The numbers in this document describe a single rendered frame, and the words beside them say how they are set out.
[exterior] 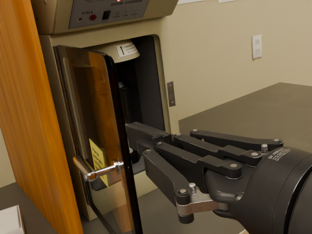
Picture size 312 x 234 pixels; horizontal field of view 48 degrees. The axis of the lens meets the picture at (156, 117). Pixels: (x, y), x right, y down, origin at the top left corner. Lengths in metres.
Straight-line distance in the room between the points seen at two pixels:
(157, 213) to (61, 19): 0.52
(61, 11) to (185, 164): 0.49
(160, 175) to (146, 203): 0.66
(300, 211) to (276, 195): 0.02
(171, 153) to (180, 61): 1.23
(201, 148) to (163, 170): 0.05
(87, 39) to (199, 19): 0.86
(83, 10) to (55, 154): 0.30
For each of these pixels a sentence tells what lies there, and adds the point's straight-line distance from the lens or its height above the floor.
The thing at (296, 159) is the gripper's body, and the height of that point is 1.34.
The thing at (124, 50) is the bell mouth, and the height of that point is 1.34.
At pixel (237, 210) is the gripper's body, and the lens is 0.26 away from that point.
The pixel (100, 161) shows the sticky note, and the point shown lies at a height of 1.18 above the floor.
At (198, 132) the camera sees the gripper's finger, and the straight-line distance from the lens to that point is 0.37.
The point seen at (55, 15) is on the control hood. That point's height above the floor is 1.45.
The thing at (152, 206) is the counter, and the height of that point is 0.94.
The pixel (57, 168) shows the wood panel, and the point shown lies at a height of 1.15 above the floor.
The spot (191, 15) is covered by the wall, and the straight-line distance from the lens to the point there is 1.59.
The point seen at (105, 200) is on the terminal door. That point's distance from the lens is 0.73.
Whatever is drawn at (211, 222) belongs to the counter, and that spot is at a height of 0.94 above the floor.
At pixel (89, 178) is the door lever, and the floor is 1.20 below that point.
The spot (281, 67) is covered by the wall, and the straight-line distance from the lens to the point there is 2.10.
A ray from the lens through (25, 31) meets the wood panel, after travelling 0.69.
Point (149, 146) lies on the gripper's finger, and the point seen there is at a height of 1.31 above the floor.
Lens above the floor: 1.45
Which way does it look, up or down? 18 degrees down
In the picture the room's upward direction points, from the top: 8 degrees counter-clockwise
